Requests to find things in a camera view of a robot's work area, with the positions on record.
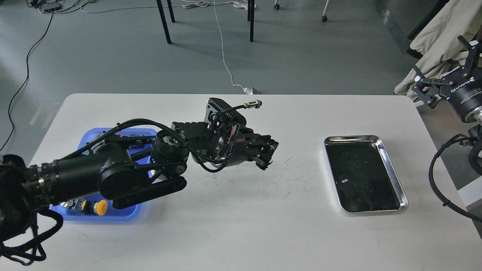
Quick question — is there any orange grey contact block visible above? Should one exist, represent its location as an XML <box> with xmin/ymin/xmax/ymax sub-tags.
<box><xmin>59</xmin><ymin>199</ymin><xmax>79</xmax><ymax>212</ymax></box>

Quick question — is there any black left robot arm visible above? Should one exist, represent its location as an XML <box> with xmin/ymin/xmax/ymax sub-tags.
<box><xmin>1</xmin><ymin>97</ymin><xmax>279</xmax><ymax>266</ymax></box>

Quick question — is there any yellow push button switch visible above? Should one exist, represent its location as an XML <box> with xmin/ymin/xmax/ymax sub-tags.
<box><xmin>81</xmin><ymin>199</ymin><xmax>108</xmax><ymax>216</ymax></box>

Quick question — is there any white floor cable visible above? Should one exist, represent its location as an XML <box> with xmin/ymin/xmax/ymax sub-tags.
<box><xmin>183</xmin><ymin>0</ymin><xmax>258</xmax><ymax>91</ymax></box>

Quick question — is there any black floor cable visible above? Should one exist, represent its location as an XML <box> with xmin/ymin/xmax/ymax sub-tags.
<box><xmin>0</xmin><ymin>0</ymin><xmax>91</xmax><ymax>152</ymax></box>

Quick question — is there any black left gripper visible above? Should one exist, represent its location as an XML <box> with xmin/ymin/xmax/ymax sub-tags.
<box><xmin>227</xmin><ymin>128</ymin><xmax>279</xmax><ymax>171</ymax></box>

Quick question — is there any blue plastic tray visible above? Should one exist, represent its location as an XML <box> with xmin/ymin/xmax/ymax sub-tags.
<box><xmin>49</xmin><ymin>128</ymin><xmax>157</xmax><ymax>222</ymax></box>

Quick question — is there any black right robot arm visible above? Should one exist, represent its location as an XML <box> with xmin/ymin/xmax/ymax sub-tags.
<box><xmin>411</xmin><ymin>35</ymin><xmax>482</xmax><ymax>181</ymax></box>

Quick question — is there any white power adapter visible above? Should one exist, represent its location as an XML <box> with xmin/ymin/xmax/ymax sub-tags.
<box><xmin>243</xmin><ymin>87</ymin><xmax>260</xmax><ymax>95</ymax></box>

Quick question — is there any black table leg left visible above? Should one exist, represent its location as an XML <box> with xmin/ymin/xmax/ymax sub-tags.
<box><xmin>156</xmin><ymin>0</ymin><xmax>176</xmax><ymax>44</ymax></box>

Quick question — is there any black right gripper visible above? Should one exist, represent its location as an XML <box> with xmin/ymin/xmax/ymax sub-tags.
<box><xmin>411</xmin><ymin>35</ymin><xmax>482</xmax><ymax>124</ymax></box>

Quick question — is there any silver metal tray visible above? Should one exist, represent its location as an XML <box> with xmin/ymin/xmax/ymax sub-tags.
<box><xmin>324</xmin><ymin>134</ymin><xmax>409</xmax><ymax>215</ymax></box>

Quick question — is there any black table leg right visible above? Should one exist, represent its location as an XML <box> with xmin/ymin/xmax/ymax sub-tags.
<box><xmin>247</xmin><ymin>0</ymin><xmax>255</xmax><ymax>42</ymax></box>

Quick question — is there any beige cloth on chair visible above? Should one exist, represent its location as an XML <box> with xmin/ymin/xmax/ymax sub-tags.
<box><xmin>410</xmin><ymin>0</ymin><xmax>482</xmax><ymax>79</ymax></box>

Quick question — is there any black table leg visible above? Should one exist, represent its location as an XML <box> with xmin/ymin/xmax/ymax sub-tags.
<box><xmin>247</xmin><ymin>0</ymin><xmax>255</xmax><ymax>42</ymax></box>
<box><xmin>156</xmin><ymin>0</ymin><xmax>176</xmax><ymax>44</ymax></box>

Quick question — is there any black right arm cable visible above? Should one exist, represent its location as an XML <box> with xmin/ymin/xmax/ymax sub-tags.
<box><xmin>429</xmin><ymin>134</ymin><xmax>482</xmax><ymax>222</ymax></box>

